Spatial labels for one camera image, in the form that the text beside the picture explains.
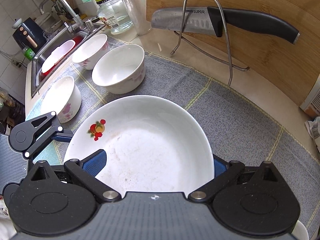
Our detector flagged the white bowl pink flowers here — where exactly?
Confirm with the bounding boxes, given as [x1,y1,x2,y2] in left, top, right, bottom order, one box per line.
[72,34,110,70]
[40,76,82,123]

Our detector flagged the white fruit-pattern plate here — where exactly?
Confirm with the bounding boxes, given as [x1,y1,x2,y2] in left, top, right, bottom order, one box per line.
[65,95,214,195]

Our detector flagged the plain white bowl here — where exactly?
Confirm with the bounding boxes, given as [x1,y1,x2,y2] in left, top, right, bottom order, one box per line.
[92,44,146,94]

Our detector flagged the chrome kitchen faucet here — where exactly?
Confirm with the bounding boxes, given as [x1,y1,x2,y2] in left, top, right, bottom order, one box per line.
[39,0,95,34]

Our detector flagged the stainless steel sink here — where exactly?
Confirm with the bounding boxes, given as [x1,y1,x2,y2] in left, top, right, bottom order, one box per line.
[30,23,104,97]

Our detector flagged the red white basin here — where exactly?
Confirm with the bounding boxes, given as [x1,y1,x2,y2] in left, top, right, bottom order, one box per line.
[42,35,84,76]

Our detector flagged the green bottle by sink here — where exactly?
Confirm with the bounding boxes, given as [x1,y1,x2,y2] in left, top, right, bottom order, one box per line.
[22,46,35,61]

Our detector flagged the white clipped food bag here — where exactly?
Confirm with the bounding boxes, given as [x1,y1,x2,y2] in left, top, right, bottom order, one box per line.
[305,116,320,153]

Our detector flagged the black air fryer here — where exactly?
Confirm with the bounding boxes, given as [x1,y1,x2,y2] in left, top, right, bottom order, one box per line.
[12,18,47,54]

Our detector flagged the orange white clipped bag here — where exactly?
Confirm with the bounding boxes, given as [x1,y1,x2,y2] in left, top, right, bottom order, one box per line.
[300,75,320,118]

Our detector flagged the bamboo cutting board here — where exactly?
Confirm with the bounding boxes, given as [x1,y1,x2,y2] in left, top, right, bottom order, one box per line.
[146,0,319,105]

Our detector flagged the glass jar with label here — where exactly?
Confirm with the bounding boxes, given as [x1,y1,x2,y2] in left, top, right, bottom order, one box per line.
[95,0,133,35]

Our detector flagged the stack of plastic cups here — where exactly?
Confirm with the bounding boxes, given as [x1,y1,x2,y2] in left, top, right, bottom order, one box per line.
[123,0,151,36]

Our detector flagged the wire rack stand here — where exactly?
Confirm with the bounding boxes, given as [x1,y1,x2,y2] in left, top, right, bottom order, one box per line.
[170,0,251,87]

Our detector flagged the kitchen knife black handle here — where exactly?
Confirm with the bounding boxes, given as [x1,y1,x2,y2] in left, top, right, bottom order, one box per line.
[151,7,300,44]

